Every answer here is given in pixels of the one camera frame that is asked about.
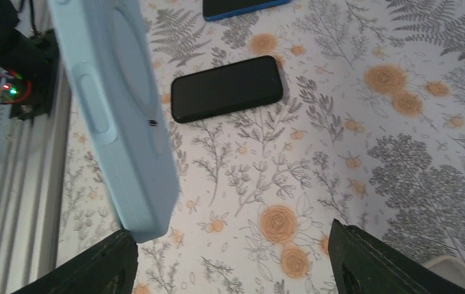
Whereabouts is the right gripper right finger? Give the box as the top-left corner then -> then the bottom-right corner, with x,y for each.
328,219 -> 465,293

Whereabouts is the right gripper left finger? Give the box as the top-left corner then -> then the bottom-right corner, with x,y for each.
14,229 -> 138,294

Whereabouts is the beige phone case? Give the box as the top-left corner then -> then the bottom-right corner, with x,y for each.
422,255 -> 465,289

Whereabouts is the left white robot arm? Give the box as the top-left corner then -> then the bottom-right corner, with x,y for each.
0,1 -> 50,80

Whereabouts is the floral patterned mat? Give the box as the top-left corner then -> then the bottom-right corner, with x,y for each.
55,0 -> 465,294

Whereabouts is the aluminium rail frame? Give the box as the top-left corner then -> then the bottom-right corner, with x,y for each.
0,0 -> 75,294

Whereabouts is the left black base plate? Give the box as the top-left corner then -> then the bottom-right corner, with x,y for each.
9,29 -> 60,121

